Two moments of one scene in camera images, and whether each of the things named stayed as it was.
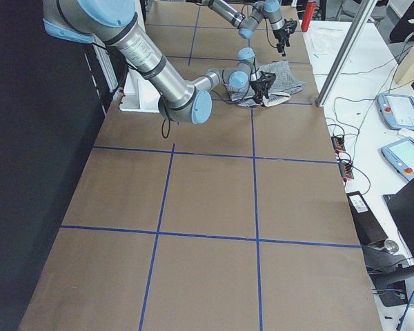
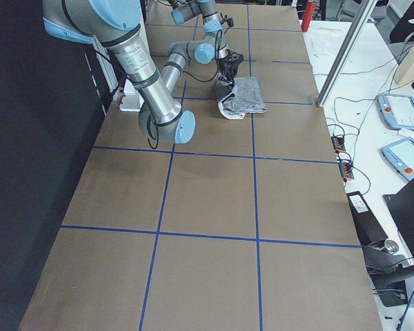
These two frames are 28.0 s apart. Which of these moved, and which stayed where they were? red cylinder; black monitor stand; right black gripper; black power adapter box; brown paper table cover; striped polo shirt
Moved: right black gripper; striped polo shirt
Stayed: red cylinder; black monitor stand; brown paper table cover; black power adapter box
